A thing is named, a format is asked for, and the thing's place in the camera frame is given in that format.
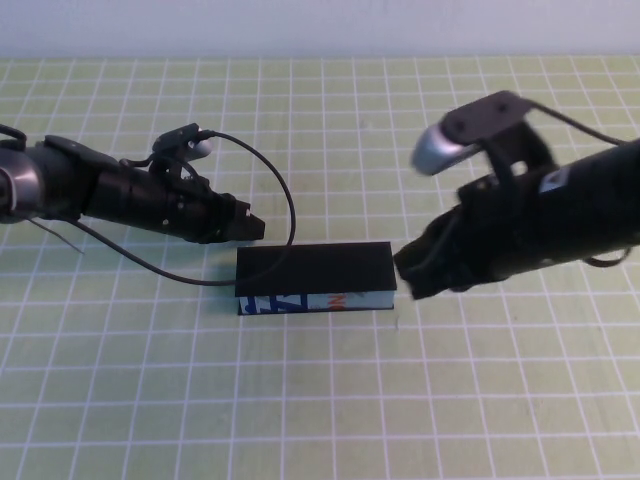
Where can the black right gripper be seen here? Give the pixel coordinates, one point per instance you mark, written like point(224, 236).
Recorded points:
point(490, 235)

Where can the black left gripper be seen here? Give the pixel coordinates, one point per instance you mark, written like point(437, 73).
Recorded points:
point(190, 210)

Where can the black printed glasses case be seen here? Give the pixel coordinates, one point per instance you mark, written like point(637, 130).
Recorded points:
point(330, 270)

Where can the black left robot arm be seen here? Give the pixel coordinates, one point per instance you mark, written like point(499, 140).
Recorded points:
point(70, 185)

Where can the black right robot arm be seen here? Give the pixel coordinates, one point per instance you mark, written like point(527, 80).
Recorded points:
point(590, 210)

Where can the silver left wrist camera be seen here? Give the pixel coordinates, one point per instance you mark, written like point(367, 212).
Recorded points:
point(182, 142)

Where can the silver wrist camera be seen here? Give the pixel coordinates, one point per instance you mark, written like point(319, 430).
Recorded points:
point(182, 142)
point(435, 150)

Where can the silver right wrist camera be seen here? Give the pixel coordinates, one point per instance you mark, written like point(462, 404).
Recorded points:
point(435, 150)

